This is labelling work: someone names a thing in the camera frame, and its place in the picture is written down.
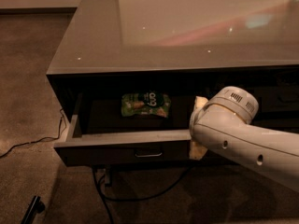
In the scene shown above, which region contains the black object on floor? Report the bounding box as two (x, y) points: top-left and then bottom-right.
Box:
(21, 196), (46, 224)

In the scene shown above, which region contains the grey power strip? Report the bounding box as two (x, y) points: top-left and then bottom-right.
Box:
(104, 169), (112, 187)

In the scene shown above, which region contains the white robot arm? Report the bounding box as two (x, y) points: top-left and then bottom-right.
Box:
(190, 86), (299, 191)

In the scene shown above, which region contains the green snack bag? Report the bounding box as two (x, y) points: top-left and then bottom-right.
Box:
(121, 91), (171, 118)

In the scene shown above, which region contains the dark cabinet with glossy top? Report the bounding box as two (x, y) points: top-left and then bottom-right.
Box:
(46, 0), (299, 135)

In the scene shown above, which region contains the thin black floor cable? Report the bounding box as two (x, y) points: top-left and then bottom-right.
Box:
(0, 108), (65, 159)

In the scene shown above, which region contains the thick black floor cable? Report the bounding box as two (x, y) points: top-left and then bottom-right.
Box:
(92, 165), (194, 224)

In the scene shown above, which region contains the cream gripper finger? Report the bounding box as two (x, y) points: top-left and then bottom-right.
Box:
(193, 96), (208, 111)
(189, 140), (207, 161)

